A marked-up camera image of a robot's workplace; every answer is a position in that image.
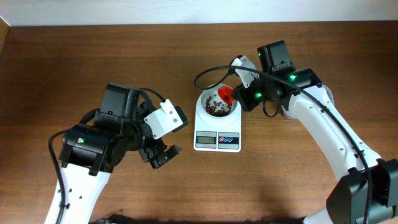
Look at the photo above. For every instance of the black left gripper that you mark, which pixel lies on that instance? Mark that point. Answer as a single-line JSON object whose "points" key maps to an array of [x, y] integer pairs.
{"points": [[157, 148]]}

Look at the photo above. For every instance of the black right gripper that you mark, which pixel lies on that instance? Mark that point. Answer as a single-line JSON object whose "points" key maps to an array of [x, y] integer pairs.
{"points": [[241, 96]]}

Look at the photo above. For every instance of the orange measuring scoop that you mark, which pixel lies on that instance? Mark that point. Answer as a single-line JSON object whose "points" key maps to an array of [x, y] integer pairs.
{"points": [[225, 93]]}

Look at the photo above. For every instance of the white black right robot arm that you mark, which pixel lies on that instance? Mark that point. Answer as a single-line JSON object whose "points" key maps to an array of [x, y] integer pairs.
{"points": [[366, 190]]}

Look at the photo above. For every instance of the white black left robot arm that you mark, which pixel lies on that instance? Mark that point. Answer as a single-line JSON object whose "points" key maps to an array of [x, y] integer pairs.
{"points": [[85, 155]]}

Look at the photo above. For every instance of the white digital kitchen scale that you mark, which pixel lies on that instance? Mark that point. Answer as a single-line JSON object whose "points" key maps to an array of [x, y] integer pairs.
{"points": [[217, 134]]}

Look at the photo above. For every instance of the white plastic bowl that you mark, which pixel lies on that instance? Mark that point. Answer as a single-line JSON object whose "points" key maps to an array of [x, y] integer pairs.
{"points": [[213, 91]]}

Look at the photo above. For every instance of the red beans in bowl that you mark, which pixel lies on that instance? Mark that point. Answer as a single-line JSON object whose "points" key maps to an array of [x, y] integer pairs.
{"points": [[215, 106]]}

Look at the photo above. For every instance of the clear plastic food container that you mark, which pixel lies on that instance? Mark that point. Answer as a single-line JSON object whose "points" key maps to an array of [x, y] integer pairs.
{"points": [[330, 93]]}

